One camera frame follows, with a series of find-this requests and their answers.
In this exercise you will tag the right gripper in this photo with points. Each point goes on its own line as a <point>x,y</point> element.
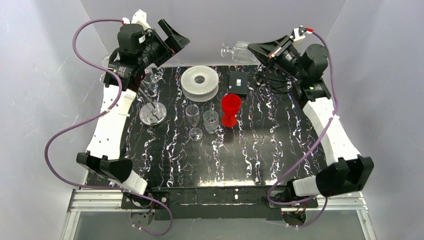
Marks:
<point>278,51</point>

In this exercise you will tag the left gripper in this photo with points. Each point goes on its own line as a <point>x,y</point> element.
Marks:
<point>165,44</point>

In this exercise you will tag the red wine glass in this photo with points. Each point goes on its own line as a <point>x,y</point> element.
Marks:
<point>230,104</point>

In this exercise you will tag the clear champagne flute glass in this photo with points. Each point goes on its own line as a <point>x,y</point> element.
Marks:
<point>193,116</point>

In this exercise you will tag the clear wide wine glass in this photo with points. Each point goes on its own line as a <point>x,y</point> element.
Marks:
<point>151,80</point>

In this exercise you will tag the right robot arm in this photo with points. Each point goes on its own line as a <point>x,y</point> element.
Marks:
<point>346,169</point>

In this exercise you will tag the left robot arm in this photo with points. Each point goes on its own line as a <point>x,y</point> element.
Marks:
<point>138,48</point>

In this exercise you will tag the clear martini glass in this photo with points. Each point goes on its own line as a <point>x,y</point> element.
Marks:
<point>107,59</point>

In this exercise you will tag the chrome wine glass rack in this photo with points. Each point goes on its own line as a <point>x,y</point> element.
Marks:
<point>149,106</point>

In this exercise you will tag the black flat box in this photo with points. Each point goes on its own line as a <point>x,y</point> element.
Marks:
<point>238,83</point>

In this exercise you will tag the white filament spool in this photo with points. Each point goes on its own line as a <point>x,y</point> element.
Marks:
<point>199,83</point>

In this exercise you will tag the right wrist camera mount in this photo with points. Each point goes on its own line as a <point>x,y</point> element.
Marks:
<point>300,33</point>

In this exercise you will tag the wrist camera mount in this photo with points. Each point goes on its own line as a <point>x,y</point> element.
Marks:
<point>139,18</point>
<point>300,33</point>

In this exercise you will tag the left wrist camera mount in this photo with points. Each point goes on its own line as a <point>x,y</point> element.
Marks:
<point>139,18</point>

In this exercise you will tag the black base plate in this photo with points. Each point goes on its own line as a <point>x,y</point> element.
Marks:
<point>231,202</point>

